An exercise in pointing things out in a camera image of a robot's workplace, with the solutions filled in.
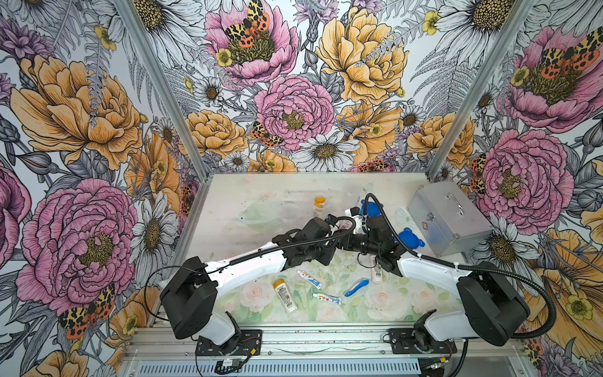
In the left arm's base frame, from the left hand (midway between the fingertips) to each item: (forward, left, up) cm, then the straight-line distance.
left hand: (328, 253), depth 82 cm
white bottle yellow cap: (+22, +2, 0) cm, 23 cm away
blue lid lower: (+12, -36, -12) cm, 40 cm away
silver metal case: (+11, -44, +4) cm, 46 cm away
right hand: (+4, -1, +1) cm, 4 cm away
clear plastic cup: (+22, 0, -1) cm, 22 cm away
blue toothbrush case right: (-7, -12, -11) cm, 17 cm away
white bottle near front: (-11, +15, -9) cm, 21 cm away
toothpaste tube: (-5, +6, -11) cm, 13 cm away
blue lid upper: (+26, -22, -9) cm, 36 cm away
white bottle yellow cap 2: (-4, -18, -10) cm, 21 cm away
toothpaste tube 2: (-12, 0, -10) cm, 15 cm away
